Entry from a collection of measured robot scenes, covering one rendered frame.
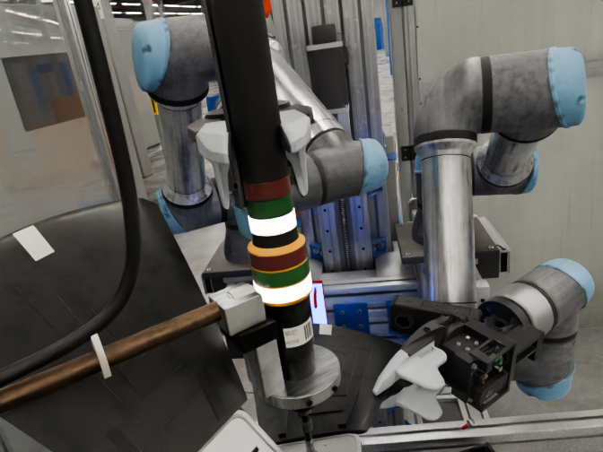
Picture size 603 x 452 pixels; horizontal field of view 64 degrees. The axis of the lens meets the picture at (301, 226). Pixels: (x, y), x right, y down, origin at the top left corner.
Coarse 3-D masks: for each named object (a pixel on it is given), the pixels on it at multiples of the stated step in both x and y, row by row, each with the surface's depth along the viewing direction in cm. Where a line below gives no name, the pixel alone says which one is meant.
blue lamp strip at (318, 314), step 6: (312, 288) 76; (318, 288) 76; (312, 294) 76; (318, 294) 76; (312, 300) 76; (318, 300) 76; (312, 306) 77; (318, 306) 77; (324, 306) 77; (312, 312) 77; (318, 312) 77; (324, 312) 77; (318, 318) 78; (324, 318) 78
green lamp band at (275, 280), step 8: (304, 264) 35; (256, 272) 35; (288, 272) 34; (296, 272) 35; (304, 272) 35; (256, 280) 35; (264, 280) 35; (272, 280) 34; (280, 280) 34; (288, 280) 34; (296, 280) 35
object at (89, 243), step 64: (0, 256) 38; (64, 256) 40; (0, 320) 36; (64, 320) 37; (128, 320) 38; (128, 384) 36; (192, 384) 37; (64, 448) 34; (128, 448) 34; (192, 448) 35
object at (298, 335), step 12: (276, 312) 36; (288, 312) 36; (300, 312) 36; (276, 324) 36; (288, 324) 36; (300, 324) 36; (288, 336) 36; (300, 336) 37; (312, 336) 38; (288, 348) 37; (300, 348) 37; (312, 348) 38; (288, 360) 38; (300, 360) 38; (312, 360) 38; (288, 372) 38; (300, 372) 38; (312, 372) 39
